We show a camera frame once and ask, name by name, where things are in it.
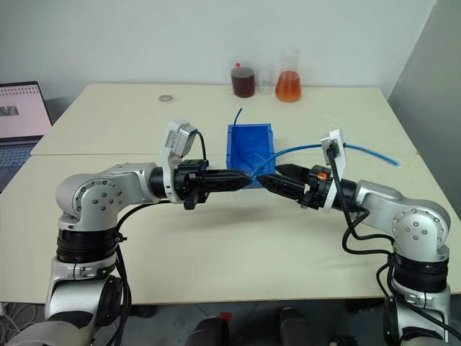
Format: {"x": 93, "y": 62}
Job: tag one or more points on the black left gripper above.
{"x": 189, "y": 180}

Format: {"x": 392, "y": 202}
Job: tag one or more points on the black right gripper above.
{"x": 317, "y": 191}

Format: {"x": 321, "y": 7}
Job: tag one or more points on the small white coupler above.
{"x": 253, "y": 176}

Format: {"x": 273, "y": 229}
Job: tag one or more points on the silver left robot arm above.
{"x": 108, "y": 184}

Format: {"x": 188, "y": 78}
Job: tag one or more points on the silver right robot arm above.
{"x": 381, "y": 202}

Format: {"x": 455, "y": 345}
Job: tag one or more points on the blue plastic bin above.
{"x": 248, "y": 144}

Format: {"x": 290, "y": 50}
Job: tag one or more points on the flask with orange liquid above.
{"x": 288, "y": 88}

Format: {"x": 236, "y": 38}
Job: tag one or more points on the beaker with dark red liquid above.
{"x": 243, "y": 83}

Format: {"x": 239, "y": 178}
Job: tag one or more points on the empty clear beaker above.
{"x": 266, "y": 81}

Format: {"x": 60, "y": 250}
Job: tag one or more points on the dark rounded shape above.
{"x": 291, "y": 326}
{"x": 210, "y": 333}

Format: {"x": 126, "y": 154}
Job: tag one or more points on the grey partition panel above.
{"x": 428, "y": 79}

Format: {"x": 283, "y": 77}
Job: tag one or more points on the open grey laptop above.
{"x": 21, "y": 115}

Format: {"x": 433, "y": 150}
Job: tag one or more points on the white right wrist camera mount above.
{"x": 338, "y": 162}

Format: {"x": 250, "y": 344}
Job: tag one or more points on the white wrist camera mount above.
{"x": 338, "y": 162}
{"x": 173, "y": 138}

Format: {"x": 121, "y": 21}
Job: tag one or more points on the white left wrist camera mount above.
{"x": 173, "y": 138}

